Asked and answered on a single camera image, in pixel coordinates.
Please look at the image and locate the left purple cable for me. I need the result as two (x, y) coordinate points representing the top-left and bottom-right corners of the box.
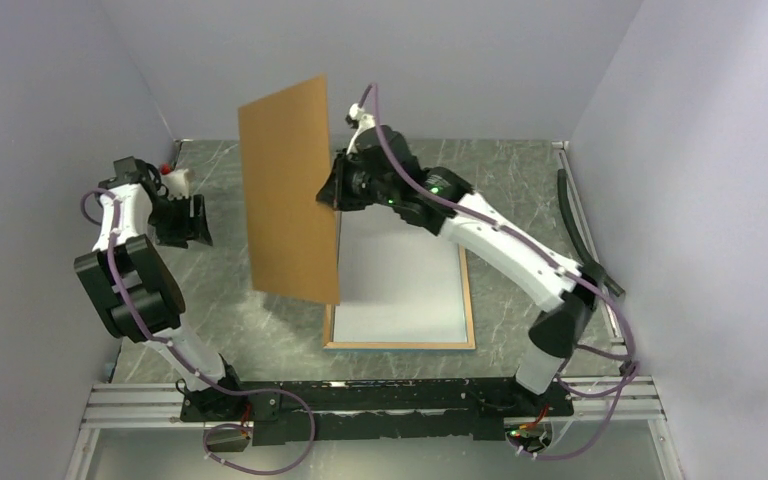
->
(79, 188), (319, 478)

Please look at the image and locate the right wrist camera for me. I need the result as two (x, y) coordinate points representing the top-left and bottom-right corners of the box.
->
(346, 103), (376, 154)

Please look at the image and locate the hot air balloon photo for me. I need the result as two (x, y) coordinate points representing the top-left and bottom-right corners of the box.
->
(332, 206), (471, 344)

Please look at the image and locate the brown frame backing board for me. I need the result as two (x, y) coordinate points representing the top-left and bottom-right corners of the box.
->
(238, 75), (340, 304)

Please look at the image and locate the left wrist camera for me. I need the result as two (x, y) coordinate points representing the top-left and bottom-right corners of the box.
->
(160, 165), (195, 200)

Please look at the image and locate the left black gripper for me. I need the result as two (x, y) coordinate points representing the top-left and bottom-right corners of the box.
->
(148, 193), (213, 249)

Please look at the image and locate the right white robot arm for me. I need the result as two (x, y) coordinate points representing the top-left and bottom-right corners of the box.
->
(315, 127), (601, 415)

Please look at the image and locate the aluminium rail frame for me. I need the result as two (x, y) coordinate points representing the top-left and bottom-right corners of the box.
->
(65, 375), (686, 479)

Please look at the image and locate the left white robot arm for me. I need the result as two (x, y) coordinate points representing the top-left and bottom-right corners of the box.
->
(74, 156), (247, 420)

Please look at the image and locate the black mounting base bar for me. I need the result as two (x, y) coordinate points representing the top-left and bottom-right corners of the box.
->
(178, 377), (574, 446)

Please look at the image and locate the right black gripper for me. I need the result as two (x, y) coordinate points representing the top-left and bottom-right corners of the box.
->
(316, 148), (397, 212)

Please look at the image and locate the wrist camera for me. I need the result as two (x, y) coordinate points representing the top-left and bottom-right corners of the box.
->
(346, 103), (376, 154)
(160, 165), (195, 200)

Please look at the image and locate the wooden picture frame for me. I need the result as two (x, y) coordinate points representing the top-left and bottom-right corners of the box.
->
(322, 210), (477, 351)

